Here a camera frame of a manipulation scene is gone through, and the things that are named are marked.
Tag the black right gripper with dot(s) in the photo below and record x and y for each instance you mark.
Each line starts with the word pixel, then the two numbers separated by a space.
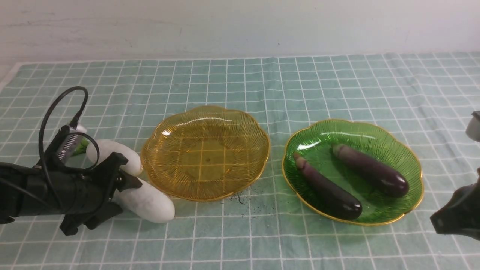
pixel 461 215

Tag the amber plastic plate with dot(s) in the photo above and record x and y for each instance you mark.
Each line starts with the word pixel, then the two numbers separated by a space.
pixel 206 154

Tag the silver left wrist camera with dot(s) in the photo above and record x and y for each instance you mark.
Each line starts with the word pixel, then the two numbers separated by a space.
pixel 69 141

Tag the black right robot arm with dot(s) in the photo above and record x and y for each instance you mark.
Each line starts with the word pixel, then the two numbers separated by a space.
pixel 461 214

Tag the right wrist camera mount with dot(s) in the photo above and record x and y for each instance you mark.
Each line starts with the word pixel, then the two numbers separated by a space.
pixel 473 127

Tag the green checkered tablecloth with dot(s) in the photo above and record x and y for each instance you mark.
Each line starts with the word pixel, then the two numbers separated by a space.
pixel 424 100

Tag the purple eggplant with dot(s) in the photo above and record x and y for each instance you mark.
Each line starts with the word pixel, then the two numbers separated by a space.
pixel 382 177
pixel 338 202

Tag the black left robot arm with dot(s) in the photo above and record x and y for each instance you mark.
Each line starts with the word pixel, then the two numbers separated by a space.
pixel 18 192

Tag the white radish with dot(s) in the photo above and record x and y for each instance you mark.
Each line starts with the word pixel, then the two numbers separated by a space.
pixel 106 147
pixel 146 202

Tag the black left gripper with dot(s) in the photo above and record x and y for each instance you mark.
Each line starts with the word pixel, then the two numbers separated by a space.
pixel 84 196

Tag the green plastic plate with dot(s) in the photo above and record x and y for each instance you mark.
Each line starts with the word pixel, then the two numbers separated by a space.
pixel 315 145

